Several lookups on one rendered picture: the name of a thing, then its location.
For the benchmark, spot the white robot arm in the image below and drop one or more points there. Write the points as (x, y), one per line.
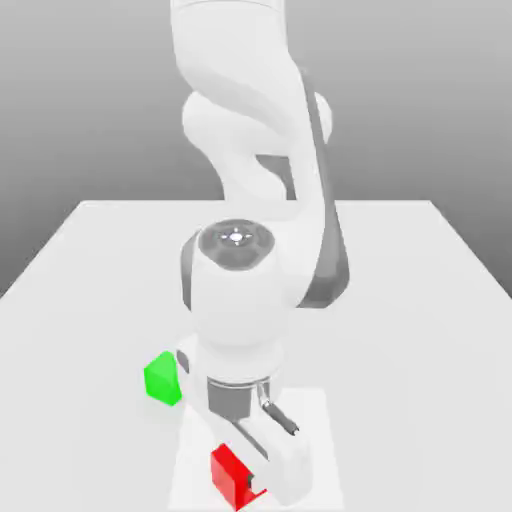
(240, 304)

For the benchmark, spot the small red cube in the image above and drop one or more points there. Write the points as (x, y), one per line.
(228, 474)

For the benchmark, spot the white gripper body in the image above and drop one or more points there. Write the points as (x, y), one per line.
(288, 464)

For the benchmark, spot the small green cube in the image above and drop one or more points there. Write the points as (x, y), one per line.
(162, 379)

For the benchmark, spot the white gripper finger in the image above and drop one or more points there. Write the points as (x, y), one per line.
(262, 478)

